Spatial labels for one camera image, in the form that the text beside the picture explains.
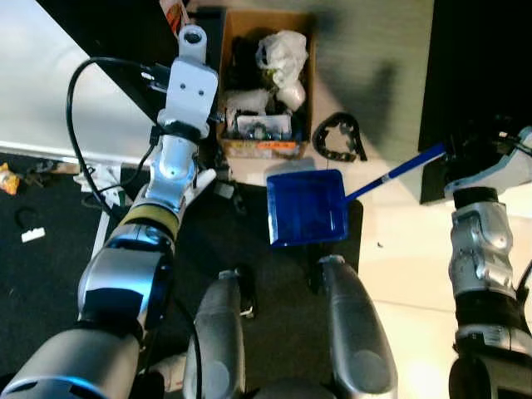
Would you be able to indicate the grey left robot leg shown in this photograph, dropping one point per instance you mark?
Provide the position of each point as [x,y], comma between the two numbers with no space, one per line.
[218,341]

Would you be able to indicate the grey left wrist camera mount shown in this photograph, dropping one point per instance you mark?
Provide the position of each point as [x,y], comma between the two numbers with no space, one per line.
[193,91]

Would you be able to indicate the small white flat piece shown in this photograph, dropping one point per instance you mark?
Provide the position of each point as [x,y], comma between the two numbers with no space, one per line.
[33,235]

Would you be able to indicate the crumpled white plastic bag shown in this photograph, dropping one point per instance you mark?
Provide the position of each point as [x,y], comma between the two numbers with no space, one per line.
[283,54]

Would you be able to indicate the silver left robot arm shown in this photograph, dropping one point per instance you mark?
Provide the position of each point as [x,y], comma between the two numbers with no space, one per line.
[125,283]

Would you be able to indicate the white printed bag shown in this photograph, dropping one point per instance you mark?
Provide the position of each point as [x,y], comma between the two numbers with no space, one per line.
[174,12]

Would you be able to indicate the small orange item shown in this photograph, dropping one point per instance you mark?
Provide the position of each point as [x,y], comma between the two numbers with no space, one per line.
[7,179]

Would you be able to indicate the blue plastic dustpan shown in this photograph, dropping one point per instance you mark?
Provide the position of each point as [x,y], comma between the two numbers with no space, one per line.
[303,208]

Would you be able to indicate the black cabinet panel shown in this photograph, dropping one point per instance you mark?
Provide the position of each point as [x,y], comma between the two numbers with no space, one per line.
[108,25]

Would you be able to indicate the brown cardboard box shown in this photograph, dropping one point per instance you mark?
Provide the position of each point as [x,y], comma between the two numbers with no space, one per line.
[266,148]

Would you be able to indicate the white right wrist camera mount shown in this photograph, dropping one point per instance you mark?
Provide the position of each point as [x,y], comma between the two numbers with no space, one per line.
[499,170]

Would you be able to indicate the grey right robot leg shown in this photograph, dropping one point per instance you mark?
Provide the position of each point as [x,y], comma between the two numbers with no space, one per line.
[357,332]

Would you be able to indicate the small grey block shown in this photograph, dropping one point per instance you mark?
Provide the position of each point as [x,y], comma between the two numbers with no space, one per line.
[224,189]

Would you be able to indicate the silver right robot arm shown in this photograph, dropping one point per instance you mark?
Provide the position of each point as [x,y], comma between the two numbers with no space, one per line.
[478,249]

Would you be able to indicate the grey robot leg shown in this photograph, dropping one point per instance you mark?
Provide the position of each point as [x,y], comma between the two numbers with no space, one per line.
[218,341]
[357,332]

